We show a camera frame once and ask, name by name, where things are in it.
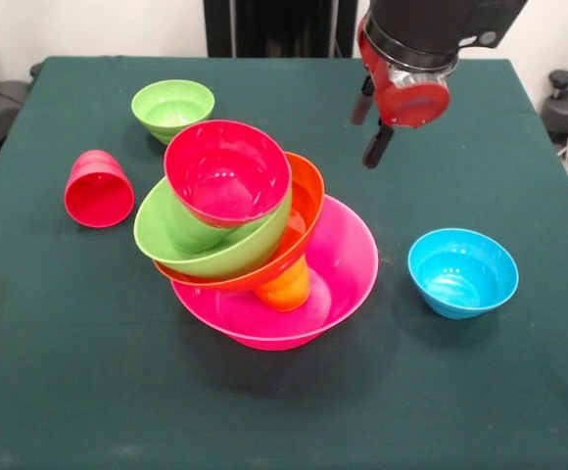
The large pink bowl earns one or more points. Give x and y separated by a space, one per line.
343 264

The large green bowl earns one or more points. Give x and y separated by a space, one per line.
161 235

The large orange bowl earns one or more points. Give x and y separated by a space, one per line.
308 205

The dark green tablecloth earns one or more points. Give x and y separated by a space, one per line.
284 401

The red cup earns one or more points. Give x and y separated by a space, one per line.
99 198

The small green bowl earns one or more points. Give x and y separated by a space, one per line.
166 105

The small blue bowl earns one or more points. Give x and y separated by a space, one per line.
460 279

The small red bowl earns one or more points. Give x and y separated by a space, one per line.
225 171

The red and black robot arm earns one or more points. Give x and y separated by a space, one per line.
431 29

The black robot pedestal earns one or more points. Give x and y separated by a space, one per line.
284 24

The orange cup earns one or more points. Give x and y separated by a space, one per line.
286 291

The green cup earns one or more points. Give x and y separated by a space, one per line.
191 237

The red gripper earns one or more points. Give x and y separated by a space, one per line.
411 105

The black office chair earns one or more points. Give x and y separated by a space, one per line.
0 105

